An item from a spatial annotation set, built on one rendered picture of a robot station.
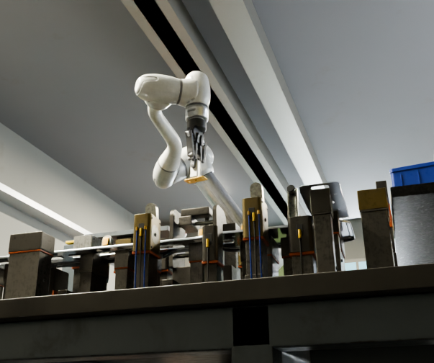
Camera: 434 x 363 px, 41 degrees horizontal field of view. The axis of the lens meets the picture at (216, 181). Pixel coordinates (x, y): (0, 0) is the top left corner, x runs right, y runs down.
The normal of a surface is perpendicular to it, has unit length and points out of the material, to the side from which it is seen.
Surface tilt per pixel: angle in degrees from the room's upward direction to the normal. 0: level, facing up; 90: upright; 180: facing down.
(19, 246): 90
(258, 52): 180
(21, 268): 90
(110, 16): 180
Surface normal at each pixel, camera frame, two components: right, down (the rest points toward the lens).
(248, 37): 0.01, 0.93
